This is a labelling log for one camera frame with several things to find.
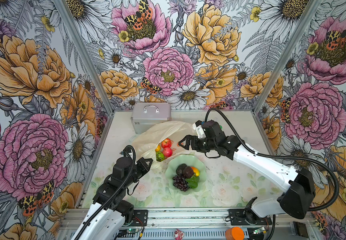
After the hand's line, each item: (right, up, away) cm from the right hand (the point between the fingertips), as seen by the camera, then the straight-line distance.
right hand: (185, 150), depth 75 cm
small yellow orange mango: (+6, -13, +9) cm, 18 cm away
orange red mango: (-16, -3, +22) cm, 27 cm away
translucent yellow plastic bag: (-21, +3, +7) cm, 22 cm away
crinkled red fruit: (-11, +1, +21) cm, 24 cm away
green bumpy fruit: (-15, -6, +14) cm, 21 cm away
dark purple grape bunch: (-2, -18, +3) cm, 18 cm away
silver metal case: (-25, +19, +24) cm, 39 cm away
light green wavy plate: (+4, -9, +15) cm, 18 cm away
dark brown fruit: (+2, -13, +5) cm, 14 cm away
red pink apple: (-11, -4, +19) cm, 22 cm away
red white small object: (-4, -35, -9) cm, 37 cm away
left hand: (-16, -7, -1) cm, 17 cm away
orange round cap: (+20, -33, -12) cm, 40 cm away
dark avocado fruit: (-3, -12, +11) cm, 16 cm away
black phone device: (+53, -36, -5) cm, 64 cm away
